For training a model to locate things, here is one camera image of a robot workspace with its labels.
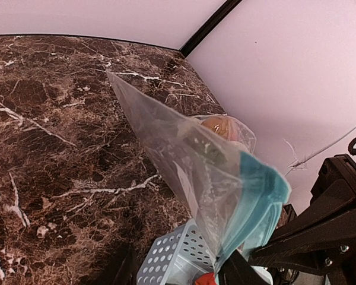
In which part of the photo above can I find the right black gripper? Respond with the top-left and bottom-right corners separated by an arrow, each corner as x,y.
249,154 -> 356,275

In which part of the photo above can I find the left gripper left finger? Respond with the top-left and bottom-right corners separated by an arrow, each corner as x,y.
111,246 -> 138,285

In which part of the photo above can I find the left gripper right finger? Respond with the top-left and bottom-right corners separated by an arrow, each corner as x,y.
218,252 -> 269,285

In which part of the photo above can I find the light blue plastic basket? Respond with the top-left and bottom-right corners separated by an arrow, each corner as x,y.
136,211 -> 278,284

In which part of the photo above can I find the clear zip bag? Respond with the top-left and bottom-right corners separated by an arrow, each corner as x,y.
108,73 -> 291,273
192,115 -> 256,154

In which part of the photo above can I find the clear zip top bag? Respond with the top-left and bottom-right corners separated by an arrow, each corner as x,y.
192,115 -> 256,154

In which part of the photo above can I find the brown potato toy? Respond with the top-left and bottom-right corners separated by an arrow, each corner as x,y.
201,116 -> 231,140

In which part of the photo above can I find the red raspberry toy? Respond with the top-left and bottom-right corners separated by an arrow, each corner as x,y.
194,273 -> 217,285

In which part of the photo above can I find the right black frame post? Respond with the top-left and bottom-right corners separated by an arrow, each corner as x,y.
179,0 -> 241,58

